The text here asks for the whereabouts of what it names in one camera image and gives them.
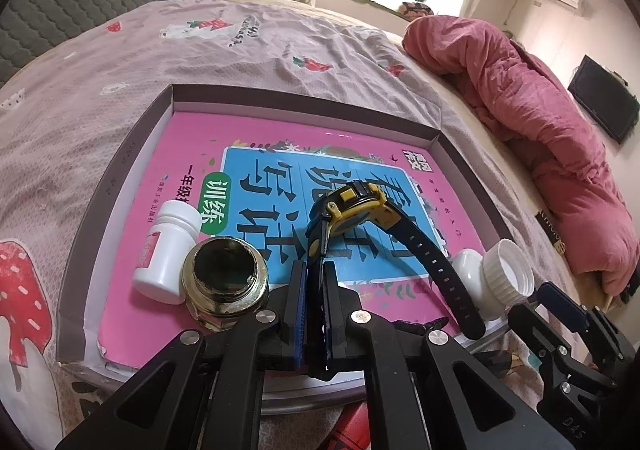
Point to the yellow and black wristwatch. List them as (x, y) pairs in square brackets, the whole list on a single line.
[(355, 215)]

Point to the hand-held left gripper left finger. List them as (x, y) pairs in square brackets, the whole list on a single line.
[(299, 315)]

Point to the black gold patterned tube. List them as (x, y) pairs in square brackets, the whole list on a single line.
[(550, 232)]

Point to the black gold faceted case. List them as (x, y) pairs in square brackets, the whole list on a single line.
[(502, 360)]

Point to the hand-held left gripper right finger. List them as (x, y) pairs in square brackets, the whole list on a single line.
[(327, 320)]

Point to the white pill bottle red label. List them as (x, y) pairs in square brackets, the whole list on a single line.
[(167, 255)]

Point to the pink printed bedsheet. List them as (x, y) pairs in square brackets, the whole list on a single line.
[(175, 54)]

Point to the white earbuds case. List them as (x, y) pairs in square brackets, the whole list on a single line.
[(465, 267)]

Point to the beige bed sheet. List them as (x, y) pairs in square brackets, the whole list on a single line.
[(450, 94)]

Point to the black flat television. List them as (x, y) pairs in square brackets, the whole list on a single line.
[(605, 99)]

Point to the red patterned packet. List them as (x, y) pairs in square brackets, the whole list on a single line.
[(350, 427)]

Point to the pink and blue book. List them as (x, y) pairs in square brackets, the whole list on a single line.
[(200, 144)]

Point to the pink quilt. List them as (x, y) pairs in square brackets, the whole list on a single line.
[(525, 99)]

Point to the white bottle with ribbed cap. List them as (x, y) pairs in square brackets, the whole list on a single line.
[(505, 275)]

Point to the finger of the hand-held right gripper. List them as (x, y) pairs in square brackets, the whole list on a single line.
[(540, 335), (562, 300)]

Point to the brass pipe fitting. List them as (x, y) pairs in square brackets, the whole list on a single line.
[(225, 290)]

